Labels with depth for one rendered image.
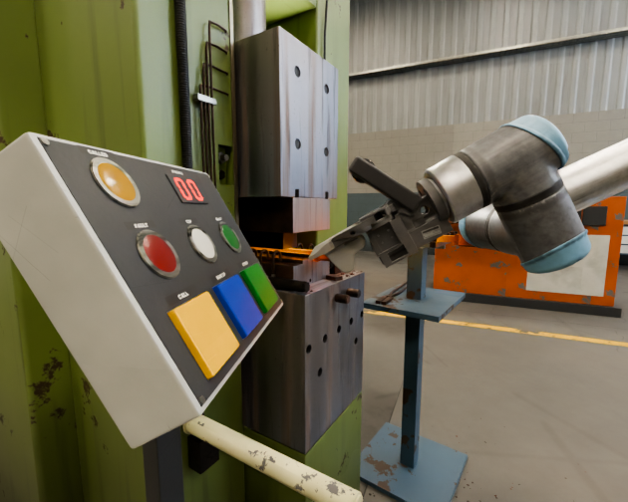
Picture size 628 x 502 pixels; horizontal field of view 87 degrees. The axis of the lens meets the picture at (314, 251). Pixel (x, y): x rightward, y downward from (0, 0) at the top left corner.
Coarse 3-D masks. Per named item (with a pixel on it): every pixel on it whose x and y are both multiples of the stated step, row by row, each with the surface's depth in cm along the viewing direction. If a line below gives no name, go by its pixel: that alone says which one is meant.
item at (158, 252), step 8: (144, 240) 33; (152, 240) 34; (160, 240) 36; (144, 248) 33; (152, 248) 34; (160, 248) 35; (168, 248) 36; (152, 256) 33; (160, 256) 34; (168, 256) 36; (160, 264) 34; (168, 264) 35
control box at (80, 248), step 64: (0, 192) 28; (64, 192) 28; (192, 192) 50; (64, 256) 28; (128, 256) 30; (192, 256) 41; (64, 320) 29; (128, 320) 28; (128, 384) 29; (192, 384) 30
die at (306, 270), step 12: (264, 252) 108; (288, 252) 103; (264, 264) 95; (276, 264) 93; (288, 264) 93; (300, 264) 93; (312, 264) 98; (324, 264) 104; (276, 276) 94; (288, 276) 91; (300, 276) 93; (312, 276) 99; (324, 276) 105
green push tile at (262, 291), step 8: (256, 264) 57; (240, 272) 51; (248, 272) 52; (256, 272) 55; (248, 280) 51; (256, 280) 53; (264, 280) 57; (256, 288) 52; (264, 288) 55; (272, 288) 58; (256, 296) 51; (264, 296) 53; (272, 296) 56; (264, 304) 52; (272, 304) 54; (264, 312) 51
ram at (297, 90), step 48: (240, 48) 85; (288, 48) 82; (240, 96) 87; (288, 96) 83; (336, 96) 103; (240, 144) 89; (288, 144) 85; (336, 144) 106; (240, 192) 91; (288, 192) 86; (336, 192) 108
